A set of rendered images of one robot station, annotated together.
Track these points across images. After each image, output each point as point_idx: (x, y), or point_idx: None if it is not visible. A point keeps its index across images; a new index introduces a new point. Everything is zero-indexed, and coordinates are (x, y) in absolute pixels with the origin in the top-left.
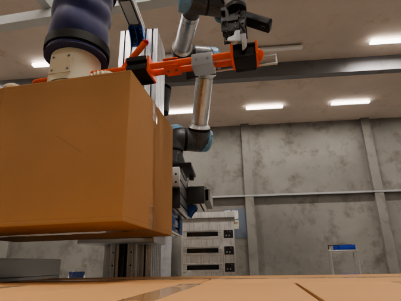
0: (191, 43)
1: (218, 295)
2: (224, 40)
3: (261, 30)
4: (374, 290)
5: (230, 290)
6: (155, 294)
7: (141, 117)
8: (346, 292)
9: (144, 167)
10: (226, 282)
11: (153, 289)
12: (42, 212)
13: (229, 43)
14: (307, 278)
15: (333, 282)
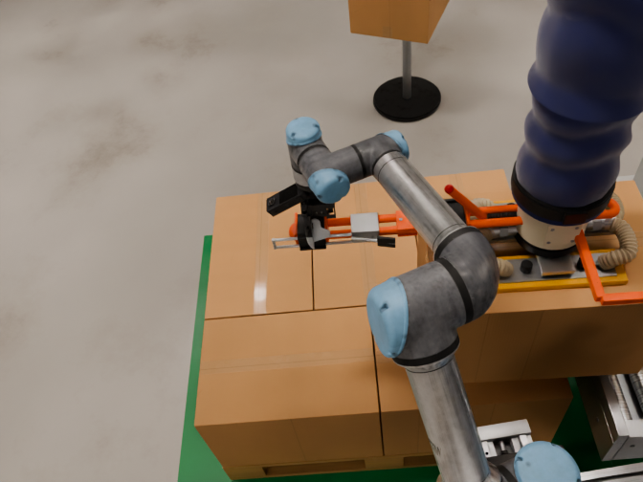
0: (423, 238)
1: (343, 247)
2: (334, 212)
3: (281, 211)
4: (289, 265)
5: (342, 263)
6: (366, 249)
7: (421, 241)
8: (300, 256)
9: None
10: (352, 309)
11: (376, 264)
12: None
13: (328, 218)
14: (302, 349)
15: (294, 306)
